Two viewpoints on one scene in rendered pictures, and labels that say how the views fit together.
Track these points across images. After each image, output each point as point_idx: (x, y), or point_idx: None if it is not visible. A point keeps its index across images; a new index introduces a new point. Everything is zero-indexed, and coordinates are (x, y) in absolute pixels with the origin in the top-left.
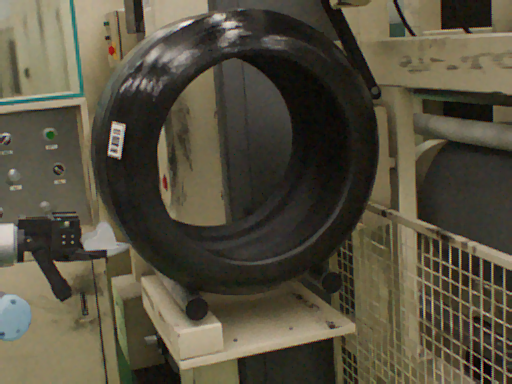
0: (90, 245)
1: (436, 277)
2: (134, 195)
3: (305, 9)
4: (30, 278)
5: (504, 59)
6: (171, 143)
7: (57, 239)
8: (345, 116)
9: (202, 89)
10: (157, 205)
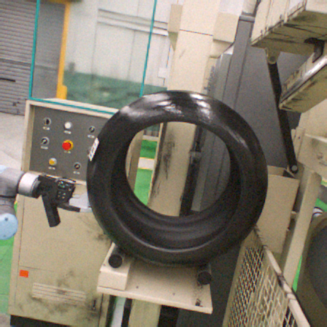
0: (73, 202)
1: (315, 295)
2: (94, 184)
3: None
4: None
5: None
6: (158, 160)
7: (54, 193)
8: (241, 179)
9: (185, 134)
10: (105, 194)
